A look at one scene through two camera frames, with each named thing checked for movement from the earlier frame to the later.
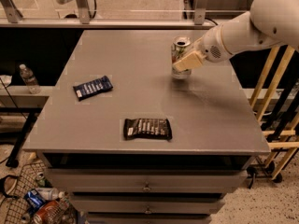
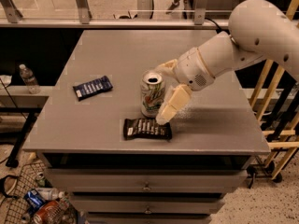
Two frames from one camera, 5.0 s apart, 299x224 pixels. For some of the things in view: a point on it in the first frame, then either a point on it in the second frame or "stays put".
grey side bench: [19, 111] stays put
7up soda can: [180, 48] → [152, 88]
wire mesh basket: [35, 202] stays put
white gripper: [210, 48] → [191, 67]
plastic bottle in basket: [49, 193] stays put
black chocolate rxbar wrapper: [147, 129] stays put
